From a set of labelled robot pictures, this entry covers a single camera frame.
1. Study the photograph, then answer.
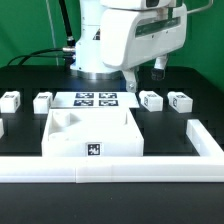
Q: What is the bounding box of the white square table top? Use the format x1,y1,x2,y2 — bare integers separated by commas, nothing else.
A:
41,108,144,157

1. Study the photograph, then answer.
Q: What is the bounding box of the white marker base plate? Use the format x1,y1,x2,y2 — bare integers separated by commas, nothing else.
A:
52,92,139,108

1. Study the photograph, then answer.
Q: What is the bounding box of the white L-shaped obstacle fence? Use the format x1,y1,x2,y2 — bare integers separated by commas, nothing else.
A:
0,119,224,183

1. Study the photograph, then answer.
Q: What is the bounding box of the white block at left edge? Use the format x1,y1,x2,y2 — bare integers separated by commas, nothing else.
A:
0,118,4,139

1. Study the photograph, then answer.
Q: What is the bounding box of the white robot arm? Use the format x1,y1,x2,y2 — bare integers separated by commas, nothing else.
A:
70,0,187,92

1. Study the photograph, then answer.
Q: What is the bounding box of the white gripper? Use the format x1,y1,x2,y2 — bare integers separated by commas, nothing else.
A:
100,4,187,93

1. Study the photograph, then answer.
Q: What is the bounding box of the black cable bundle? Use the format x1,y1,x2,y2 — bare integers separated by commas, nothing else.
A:
7,0,77,66

